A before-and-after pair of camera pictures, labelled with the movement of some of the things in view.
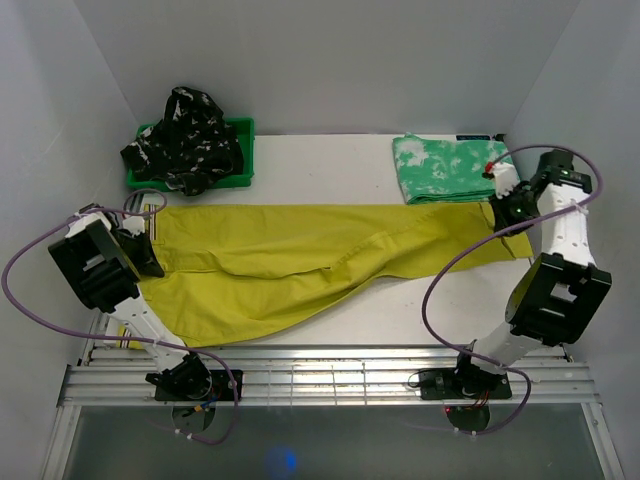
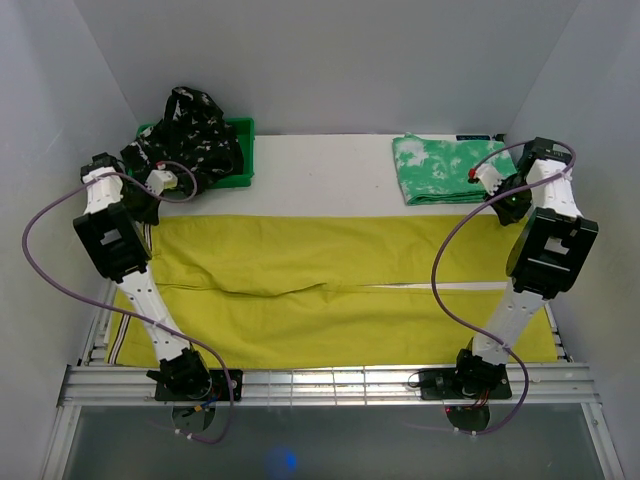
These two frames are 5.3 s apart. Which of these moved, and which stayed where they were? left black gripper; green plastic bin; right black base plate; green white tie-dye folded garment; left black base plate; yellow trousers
Moved: yellow trousers; left black gripper
Stayed: left black base plate; right black base plate; green plastic bin; green white tie-dye folded garment
